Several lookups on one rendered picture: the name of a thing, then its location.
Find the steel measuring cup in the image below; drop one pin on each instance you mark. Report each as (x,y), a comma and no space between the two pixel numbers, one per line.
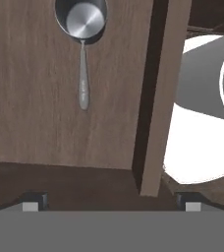
(84,19)

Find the white and grey round object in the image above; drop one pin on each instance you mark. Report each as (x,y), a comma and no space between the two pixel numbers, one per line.
(199,144)

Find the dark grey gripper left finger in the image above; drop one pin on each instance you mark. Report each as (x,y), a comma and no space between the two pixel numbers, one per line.
(35,199)

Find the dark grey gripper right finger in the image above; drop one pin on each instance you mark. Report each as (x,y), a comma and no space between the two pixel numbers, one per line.
(192,199)

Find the brown wooden drawer front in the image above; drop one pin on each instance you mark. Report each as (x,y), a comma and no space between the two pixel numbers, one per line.
(159,98)

